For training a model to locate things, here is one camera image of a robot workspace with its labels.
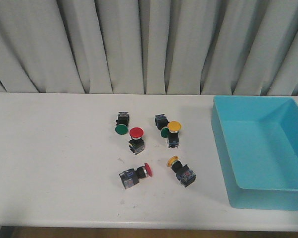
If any yellow push button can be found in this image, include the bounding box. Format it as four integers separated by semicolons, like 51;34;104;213
167;121;182;148
167;156;196;187

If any red push button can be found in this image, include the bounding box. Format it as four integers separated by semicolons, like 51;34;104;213
129;127;145;155
119;163;152;189

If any blue plastic box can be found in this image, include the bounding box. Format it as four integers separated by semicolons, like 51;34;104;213
211;96;298;211

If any right green push button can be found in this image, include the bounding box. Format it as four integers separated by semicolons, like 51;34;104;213
154;114;169;138

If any green push button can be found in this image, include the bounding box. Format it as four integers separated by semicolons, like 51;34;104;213
154;114;169;138
115;112;130;135

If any left green push button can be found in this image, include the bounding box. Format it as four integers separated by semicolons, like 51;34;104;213
115;112;130;135

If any lying red push button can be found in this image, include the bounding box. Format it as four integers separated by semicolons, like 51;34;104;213
119;163;152;189

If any lying yellow push button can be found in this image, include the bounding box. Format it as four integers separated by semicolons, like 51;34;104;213
167;156;196;187

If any white pleated curtain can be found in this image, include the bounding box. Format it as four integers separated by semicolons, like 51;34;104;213
0;0;298;96

